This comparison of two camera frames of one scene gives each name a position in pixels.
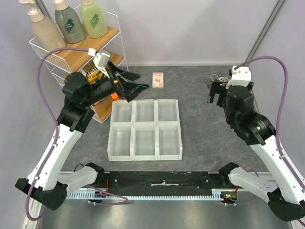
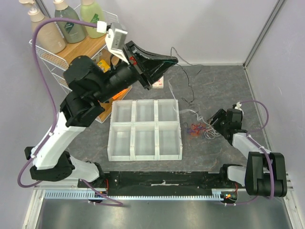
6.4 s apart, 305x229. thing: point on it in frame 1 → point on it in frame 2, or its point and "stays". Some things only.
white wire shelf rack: x=84 y=66 stays
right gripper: x=215 y=90 → x=219 y=119
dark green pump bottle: x=69 y=22 stays
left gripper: x=132 y=90 → x=154 y=74
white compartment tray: x=145 y=130 stays
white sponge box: x=157 y=80 stays
